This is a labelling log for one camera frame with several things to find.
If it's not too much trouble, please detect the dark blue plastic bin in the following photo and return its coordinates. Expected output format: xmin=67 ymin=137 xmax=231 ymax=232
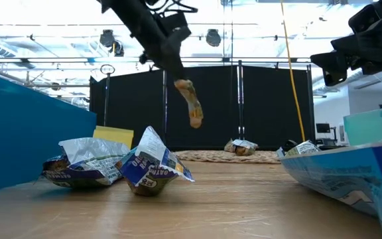
xmin=0 ymin=69 xmax=98 ymax=196

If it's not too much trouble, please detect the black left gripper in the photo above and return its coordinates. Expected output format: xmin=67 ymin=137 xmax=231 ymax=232
xmin=109 ymin=13 xmax=187 ymax=82

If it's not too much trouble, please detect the green crunchy granola bar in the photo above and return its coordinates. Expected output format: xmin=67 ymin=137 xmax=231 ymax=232
xmin=173 ymin=78 xmax=204 ymax=129

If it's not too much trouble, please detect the black curtain partition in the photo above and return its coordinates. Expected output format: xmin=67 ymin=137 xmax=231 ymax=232
xmin=89 ymin=64 xmax=314 ymax=151

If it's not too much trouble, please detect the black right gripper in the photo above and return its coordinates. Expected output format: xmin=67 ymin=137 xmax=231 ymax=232
xmin=310 ymin=9 xmax=382 ymax=88

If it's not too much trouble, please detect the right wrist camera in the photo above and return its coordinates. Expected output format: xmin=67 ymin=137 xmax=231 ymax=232
xmin=348 ymin=1 xmax=382 ymax=33

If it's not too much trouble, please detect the round woven placemat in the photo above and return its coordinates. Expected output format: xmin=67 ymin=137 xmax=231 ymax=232
xmin=172 ymin=149 xmax=282 ymax=165

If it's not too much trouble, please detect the yellow hanging cable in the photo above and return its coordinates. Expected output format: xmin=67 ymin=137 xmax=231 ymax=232
xmin=279 ymin=0 xmax=308 ymax=143

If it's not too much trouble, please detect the teal plastic bin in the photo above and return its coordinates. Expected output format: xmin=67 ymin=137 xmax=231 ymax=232
xmin=343 ymin=104 xmax=382 ymax=147

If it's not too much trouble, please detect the blue oatmeal raisin bar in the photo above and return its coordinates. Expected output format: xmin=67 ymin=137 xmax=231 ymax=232
xmin=41 ymin=137 xmax=131 ymax=190
xmin=115 ymin=125 xmax=196 ymax=197

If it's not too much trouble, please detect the silver and blue granola bar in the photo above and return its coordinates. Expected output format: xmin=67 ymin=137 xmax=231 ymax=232
xmin=223 ymin=138 xmax=260 ymax=157

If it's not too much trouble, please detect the small black monitor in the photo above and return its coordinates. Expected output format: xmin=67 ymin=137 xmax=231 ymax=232
xmin=316 ymin=122 xmax=332 ymax=134

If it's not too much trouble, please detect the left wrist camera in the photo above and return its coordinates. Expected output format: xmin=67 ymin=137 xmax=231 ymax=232
xmin=157 ymin=12 xmax=192 ymax=42

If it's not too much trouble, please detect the black ceiling spotlight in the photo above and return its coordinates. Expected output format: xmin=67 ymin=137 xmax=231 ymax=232
xmin=98 ymin=29 xmax=116 ymax=48
xmin=206 ymin=29 xmax=222 ymax=47

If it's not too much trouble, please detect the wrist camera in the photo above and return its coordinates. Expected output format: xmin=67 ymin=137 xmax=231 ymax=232
xmin=348 ymin=1 xmax=382 ymax=33
xmin=157 ymin=12 xmax=192 ymax=42

